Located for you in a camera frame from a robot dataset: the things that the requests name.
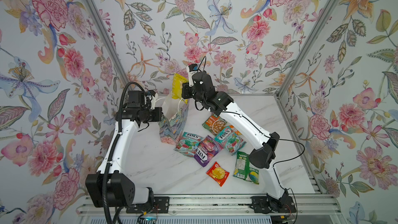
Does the red snack pack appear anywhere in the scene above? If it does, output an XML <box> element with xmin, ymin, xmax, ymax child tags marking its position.
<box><xmin>206</xmin><ymin>162</ymin><xmax>230</xmax><ymax>187</ymax></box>

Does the teal Fox's candy pack left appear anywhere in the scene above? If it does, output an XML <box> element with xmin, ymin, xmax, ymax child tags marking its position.
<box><xmin>174</xmin><ymin>132</ymin><xmax>204</xmax><ymax>157</ymax></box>

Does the floral paper gift bag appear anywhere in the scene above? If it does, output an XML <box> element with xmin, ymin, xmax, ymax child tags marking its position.
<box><xmin>156</xmin><ymin>94</ymin><xmax>189</xmax><ymax>146</ymax></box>

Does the teal Fox's blossom candy pack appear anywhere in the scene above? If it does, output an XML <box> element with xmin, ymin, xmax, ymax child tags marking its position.
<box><xmin>215</xmin><ymin>127</ymin><xmax>246</xmax><ymax>155</ymax></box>

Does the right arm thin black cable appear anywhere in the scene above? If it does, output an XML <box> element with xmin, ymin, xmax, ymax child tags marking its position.
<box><xmin>194</xmin><ymin>55</ymin><xmax>306</xmax><ymax>224</ymax></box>

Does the green orange noodle snack pack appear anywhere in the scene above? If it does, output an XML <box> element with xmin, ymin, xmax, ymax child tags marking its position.
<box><xmin>202</xmin><ymin>115</ymin><xmax>228</xmax><ymax>136</ymax></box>

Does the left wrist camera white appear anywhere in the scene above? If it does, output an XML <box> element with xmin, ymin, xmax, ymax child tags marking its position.
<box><xmin>145</xmin><ymin>90</ymin><xmax>158</xmax><ymax>110</ymax></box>

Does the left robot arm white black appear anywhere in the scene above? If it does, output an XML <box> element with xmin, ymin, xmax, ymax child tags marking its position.
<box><xmin>85</xmin><ymin>90</ymin><xmax>162</xmax><ymax>207</ymax></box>

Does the yellow snack pack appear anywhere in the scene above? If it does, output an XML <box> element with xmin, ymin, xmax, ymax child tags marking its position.
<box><xmin>172</xmin><ymin>74</ymin><xmax>189</xmax><ymax>103</ymax></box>

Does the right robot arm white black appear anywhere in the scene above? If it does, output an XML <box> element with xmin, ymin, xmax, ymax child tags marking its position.
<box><xmin>181</xmin><ymin>68</ymin><xmax>293</xmax><ymax>213</ymax></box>

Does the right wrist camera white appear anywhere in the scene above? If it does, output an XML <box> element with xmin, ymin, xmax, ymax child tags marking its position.
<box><xmin>187</xmin><ymin>63</ymin><xmax>199</xmax><ymax>87</ymax></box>

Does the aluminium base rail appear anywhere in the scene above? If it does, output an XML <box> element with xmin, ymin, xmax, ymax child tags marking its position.
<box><xmin>76</xmin><ymin>193</ymin><xmax>343</xmax><ymax>217</ymax></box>

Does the purple Fox's berries candy pack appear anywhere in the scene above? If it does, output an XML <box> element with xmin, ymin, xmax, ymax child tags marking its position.
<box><xmin>194</xmin><ymin>135</ymin><xmax>223</xmax><ymax>167</ymax></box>

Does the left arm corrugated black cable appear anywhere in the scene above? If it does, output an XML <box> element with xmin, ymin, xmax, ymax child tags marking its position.
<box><xmin>102</xmin><ymin>81</ymin><xmax>147</xmax><ymax>224</ymax></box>

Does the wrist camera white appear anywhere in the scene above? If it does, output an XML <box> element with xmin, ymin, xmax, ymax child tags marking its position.
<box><xmin>187</xmin><ymin>63</ymin><xmax>199</xmax><ymax>87</ymax></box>
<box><xmin>145</xmin><ymin>90</ymin><xmax>158</xmax><ymax>110</ymax></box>

